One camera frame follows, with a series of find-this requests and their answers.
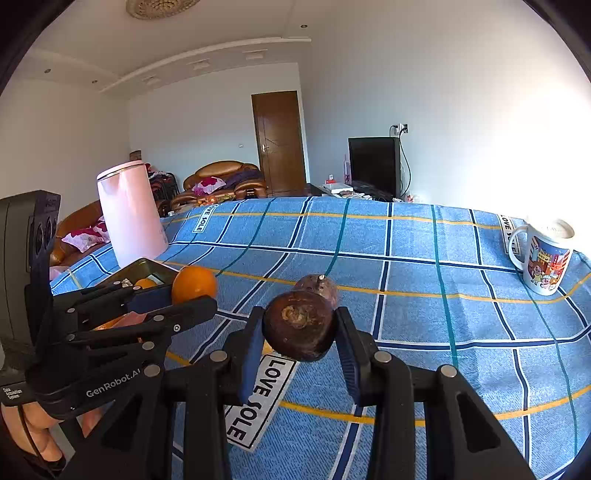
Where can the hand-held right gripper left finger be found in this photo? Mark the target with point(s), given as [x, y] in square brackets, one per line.
[251, 360]

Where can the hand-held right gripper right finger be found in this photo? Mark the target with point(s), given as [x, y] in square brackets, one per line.
[351, 364]

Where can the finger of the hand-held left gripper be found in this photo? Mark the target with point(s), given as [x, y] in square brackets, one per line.
[184, 314]
[150, 300]

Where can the small round orange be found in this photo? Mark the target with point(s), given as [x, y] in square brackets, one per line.
[145, 283]

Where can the large round orange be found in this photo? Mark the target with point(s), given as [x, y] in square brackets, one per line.
[194, 282]

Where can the pink tin box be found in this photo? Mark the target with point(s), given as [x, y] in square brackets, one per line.
[147, 264]

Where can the dark brown round fruit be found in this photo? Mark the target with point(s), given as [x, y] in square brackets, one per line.
[300, 325]

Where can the person's left hand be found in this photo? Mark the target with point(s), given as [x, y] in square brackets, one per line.
[37, 429]

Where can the floral white cushion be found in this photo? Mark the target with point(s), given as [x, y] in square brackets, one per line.
[208, 186]
[85, 236]

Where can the purple passion fruit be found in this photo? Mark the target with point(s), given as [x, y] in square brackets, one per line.
[323, 286]

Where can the brown leather sofa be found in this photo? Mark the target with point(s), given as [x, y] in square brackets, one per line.
[81, 214]

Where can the pink electric kettle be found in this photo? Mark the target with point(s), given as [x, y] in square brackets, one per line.
[131, 212]

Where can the blue checked tablecloth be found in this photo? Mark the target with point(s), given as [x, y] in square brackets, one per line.
[415, 240]

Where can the brown leather armchair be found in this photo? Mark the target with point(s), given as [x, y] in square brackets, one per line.
[217, 168]

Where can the purple blanket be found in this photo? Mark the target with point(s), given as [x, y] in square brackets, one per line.
[242, 177]

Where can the low television stand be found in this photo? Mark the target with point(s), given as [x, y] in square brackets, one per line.
[339, 188]

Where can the dark brown wooden door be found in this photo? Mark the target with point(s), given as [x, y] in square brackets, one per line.
[279, 143]

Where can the black television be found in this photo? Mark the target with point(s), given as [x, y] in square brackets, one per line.
[374, 166]

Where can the white printed mug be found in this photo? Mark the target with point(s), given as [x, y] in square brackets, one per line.
[547, 263]

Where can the round ceiling lamp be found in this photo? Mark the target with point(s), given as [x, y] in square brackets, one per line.
[161, 7]

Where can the wall power outlet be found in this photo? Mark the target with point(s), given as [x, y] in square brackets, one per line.
[399, 128]

